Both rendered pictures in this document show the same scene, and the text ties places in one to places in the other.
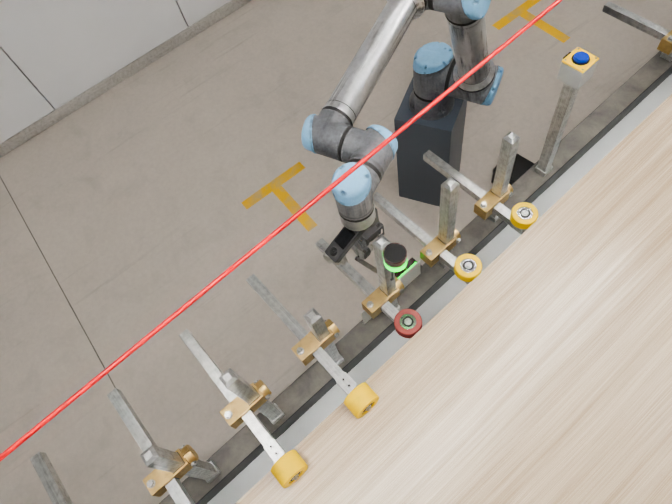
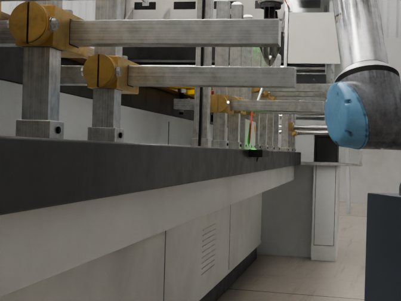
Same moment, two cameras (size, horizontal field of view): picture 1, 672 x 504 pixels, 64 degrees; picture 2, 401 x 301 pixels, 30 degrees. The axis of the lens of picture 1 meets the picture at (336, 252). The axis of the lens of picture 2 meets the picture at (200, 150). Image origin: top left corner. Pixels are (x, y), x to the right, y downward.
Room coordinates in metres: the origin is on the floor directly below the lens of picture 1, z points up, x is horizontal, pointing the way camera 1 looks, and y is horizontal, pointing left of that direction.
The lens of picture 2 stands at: (2.13, -2.30, 0.69)
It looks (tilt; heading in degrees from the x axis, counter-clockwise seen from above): 0 degrees down; 128
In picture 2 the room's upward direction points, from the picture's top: 2 degrees clockwise
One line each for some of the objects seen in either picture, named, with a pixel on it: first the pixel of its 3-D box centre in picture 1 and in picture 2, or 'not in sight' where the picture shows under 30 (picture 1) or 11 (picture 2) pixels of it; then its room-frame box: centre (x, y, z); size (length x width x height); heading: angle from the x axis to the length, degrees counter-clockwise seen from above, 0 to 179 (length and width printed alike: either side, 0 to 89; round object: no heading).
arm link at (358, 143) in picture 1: (369, 153); not in sight; (0.80, -0.15, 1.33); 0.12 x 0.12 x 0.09; 48
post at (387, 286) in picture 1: (386, 279); (246, 83); (0.64, -0.12, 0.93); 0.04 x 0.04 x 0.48; 26
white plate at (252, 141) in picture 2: (391, 292); (250, 135); (0.67, -0.13, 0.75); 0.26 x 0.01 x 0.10; 116
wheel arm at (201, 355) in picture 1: (233, 396); (274, 92); (0.43, 0.38, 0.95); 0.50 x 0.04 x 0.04; 26
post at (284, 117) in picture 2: not in sight; (284, 114); (-0.03, 1.23, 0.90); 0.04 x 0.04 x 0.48; 26
